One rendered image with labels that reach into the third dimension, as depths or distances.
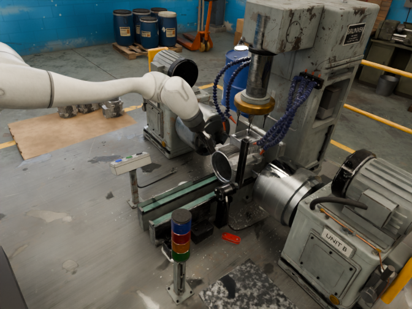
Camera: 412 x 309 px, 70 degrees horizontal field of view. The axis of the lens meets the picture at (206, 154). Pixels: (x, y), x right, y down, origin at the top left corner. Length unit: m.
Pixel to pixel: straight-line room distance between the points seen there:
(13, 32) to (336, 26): 5.84
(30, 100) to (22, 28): 5.69
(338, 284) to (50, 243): 1.14
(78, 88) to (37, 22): 5.69
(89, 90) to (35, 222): 0.82
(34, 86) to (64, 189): 0.91
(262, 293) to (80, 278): 0.69
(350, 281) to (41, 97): 1.06
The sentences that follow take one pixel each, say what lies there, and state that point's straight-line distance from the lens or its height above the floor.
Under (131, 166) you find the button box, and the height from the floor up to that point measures 1.05.
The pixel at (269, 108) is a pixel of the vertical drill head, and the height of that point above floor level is 1.33.
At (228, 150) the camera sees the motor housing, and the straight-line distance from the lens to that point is 1.35.
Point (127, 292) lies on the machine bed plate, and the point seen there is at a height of 0.80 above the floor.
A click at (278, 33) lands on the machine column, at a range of 1.15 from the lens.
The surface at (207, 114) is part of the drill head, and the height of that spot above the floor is 1.16.
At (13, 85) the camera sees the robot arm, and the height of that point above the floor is 1.57.
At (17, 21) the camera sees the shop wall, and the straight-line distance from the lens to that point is 6.49.
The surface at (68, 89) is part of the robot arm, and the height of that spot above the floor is 1.53.
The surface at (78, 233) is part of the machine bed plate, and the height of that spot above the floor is 0.80.
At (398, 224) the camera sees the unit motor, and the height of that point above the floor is 1.26.
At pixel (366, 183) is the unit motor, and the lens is 1.00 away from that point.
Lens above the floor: 1.87
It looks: 36 degrees down
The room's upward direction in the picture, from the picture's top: 4 degrees clockwise
